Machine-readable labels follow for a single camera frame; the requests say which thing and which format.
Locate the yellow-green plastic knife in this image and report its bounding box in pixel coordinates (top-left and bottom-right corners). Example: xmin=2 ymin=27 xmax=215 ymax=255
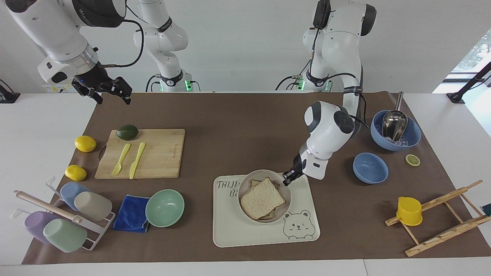
xmin=129 ymin=142 xmax=147 ymax=180

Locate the yellow-green plastic fork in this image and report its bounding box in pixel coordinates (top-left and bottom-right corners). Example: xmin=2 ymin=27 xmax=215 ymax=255
xmin=111 ymin=143 xmax=132 ymax=177

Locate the small blue bowl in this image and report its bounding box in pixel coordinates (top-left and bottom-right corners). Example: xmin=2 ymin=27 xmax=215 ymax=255
xmin=353 ymin=152 xmax=389 ymax=185

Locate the metal scoop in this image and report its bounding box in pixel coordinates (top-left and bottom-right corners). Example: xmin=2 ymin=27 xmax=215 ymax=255
xmin=382 ymin=91 xmax=408 ymax=142

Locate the wooden rack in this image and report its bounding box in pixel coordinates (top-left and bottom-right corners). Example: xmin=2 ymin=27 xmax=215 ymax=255
xmin=385 ymin=179 xmax=491 ymax=258

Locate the white wire cup rack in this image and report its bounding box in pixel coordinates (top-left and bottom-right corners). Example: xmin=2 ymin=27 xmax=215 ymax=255
xmin=10 ymin=176 xmax=117 ymax=252

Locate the black stand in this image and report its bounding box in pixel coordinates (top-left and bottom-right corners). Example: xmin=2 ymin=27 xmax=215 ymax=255
xmin=0 ymin=79 xmax=21 ymax=104
xmin=447 ymin=61 xmax=491 ymax=104

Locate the light green cup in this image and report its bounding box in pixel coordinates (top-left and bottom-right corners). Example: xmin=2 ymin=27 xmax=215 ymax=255
xmin=43 ymin=218 xmax=88 ymax=253

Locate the beige cup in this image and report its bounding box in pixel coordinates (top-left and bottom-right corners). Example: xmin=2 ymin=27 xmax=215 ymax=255
xmin=74 ymin=191 xmax=113 ymax=222

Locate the bread slice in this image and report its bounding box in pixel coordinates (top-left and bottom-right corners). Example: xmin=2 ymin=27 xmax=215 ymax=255
xmin=240 ymin=176 xmax=287 ymax=221
xmin=250 ymin=178 xmax=281 ymax=220

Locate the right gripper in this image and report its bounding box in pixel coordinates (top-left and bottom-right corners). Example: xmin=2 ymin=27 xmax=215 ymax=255
xmin=71 ymin=61 xmax=133 ymax=105

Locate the purple cup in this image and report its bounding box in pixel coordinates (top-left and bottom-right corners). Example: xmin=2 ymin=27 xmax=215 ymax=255
xmin=24 ymin=210 xmax=59 ymax=244

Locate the light green bowl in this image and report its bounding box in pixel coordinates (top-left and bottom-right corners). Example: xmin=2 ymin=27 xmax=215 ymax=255
xmin=145 ymin=189 xmax=186 ymax=228

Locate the large blue bowl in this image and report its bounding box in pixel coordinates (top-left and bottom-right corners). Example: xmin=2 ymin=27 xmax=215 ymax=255
xmin=370 ymin=110 xmax=422 ymax=152

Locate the dark green avocado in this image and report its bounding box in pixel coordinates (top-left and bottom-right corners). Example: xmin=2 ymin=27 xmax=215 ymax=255
xmin=116 ymin=124 xmax=139 ymax=141

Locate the yellow cup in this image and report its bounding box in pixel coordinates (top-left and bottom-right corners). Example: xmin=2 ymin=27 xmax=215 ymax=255
xmin=396 ymin=196 xmax=423 ymax=227

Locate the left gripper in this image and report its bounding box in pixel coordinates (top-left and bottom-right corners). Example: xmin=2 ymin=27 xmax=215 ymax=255
xmin=292 ymin=153 xmax=307 ymax=176

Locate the grey bowl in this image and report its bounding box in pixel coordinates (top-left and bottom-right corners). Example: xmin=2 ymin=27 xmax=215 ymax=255
xmin=238 ymin=169 xmax=292 ymax=224

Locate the light blue cup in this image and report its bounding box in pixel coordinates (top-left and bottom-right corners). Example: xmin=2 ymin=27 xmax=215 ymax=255
xmin=60 ymin=181 xmax=91 ymax=212

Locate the blue cloth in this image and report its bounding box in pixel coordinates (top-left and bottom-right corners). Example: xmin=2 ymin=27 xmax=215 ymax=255
xmin=112 ymin=194 xmax=151 ymax=233

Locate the black cable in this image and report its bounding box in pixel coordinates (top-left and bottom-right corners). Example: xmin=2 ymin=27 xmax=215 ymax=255
xmin=101 ymin=19 xmax=145 ymax=69
xmin=145 ymin=74 xmax=162 ymax=93
xmin=307 ymin=64 xmax=370 ymax=129
xmin=275 ymin=75 xmax=303 ymax=92

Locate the wooden cutting board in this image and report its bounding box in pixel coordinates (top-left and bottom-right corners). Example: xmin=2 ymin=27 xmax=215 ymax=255
xmin=94 ymin=128 xmax=186 ymax=180

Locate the cream tray with bear print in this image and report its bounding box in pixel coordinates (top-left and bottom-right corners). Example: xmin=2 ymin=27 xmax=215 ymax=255
xmin=213 ymin=174 xmax=321 ymax=248

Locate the yellow lemon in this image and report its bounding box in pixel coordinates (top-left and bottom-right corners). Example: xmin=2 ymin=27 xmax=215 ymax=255
xmin=74 ymin=135 xmax=97 ymax=153
xmin=64 ymin=164 xmax=88 ymax=182

